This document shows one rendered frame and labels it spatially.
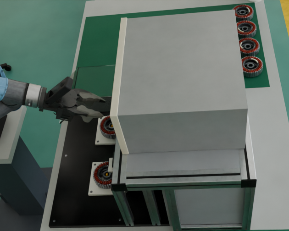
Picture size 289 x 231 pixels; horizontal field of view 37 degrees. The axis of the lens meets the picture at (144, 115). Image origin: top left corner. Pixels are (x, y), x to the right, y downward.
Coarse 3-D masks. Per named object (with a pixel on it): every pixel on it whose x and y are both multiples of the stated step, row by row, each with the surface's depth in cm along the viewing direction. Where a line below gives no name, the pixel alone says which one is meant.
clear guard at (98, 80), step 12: (84, 72) 172; (96, 72) 171; (108, 72) 170; (72, 84) 171; (84, 84) 168; (96, 84) 167; (108, 84) 166; (108, 96) 162; (96, 108) 160; (108, 108) 159; (60, 120) 165
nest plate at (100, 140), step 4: (104, 116) 193; (100, 120) 192; (108, 128) 189; (96, 132) 188; (100, 132) 188; (96, 136) 187; (100, 136) 187; (96, 140) 186; (100, 140) 186; (104, 140) 185; (108, 140) 185; (112, 140) 185; (96, 144) 185; (100, 144) 185; (104, 144) 185; (108, 144) 185; (112, 144) 185
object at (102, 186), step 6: (102, 162) 174; (108, 162) 174; (96, 168) 173; (102, 168) 173; (96, 174) 171; (102, 174) 173; (96, 180) 169; (102, 180) 169; (108, 180) 169; (102, 186) 168; (108, 186) 168
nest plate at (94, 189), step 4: (92, 164) 179; (96, 164) 178; (92, 168) 177; (92, 172) 176; (92, 176) 175; (92, 180) 174; (92, 184) 173; (92, 188) 171; (96, 188) 171; (100, 188) 171; (92, 192) 170; (96, 192) 170; (100, 192) 170; (104, 192) 169; (108, 192) 169
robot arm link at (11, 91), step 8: (0, 80) 136; (8, 80) 137; (16, 80) 139; (0, 88) 135; (8, 88) 135; (16, 88) 136; (24, 88) 137; (0, 96) 136; (8, 96) 136; (16, 96) 136; (24, 96) 136; (8, 104) 142; (24, 104) 139
